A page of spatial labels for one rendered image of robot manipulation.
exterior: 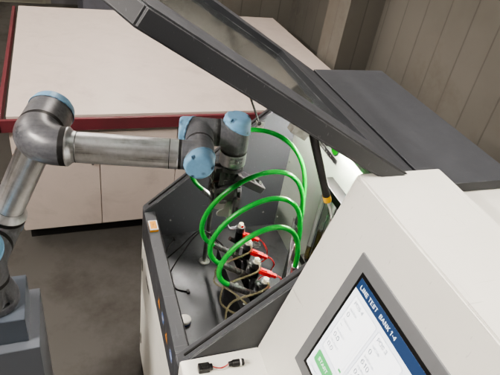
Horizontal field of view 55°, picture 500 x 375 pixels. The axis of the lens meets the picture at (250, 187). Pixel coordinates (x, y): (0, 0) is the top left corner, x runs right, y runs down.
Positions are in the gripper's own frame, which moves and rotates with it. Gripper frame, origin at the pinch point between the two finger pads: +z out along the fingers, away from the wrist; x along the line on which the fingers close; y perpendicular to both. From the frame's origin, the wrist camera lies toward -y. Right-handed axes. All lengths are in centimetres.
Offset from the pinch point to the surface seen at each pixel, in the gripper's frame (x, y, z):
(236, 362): 39.9, 7.5, 15.9
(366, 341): 62, -8, -18
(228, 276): 8.3, 0.7, 17.6
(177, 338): 25.9, 20.3, 20.6
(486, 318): 75, -15, -39
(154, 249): -10.6, 21.2, 20.6
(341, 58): -199, -148, 24
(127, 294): -77, 23, 116
